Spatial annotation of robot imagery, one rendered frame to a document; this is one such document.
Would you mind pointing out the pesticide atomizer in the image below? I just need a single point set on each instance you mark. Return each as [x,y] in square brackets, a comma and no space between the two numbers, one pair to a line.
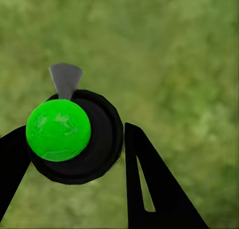
[76,136]

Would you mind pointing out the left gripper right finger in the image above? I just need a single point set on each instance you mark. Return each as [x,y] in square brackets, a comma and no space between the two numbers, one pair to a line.
[173,209]

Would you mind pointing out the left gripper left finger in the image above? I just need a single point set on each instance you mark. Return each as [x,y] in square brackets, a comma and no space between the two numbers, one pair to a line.
[14,161]

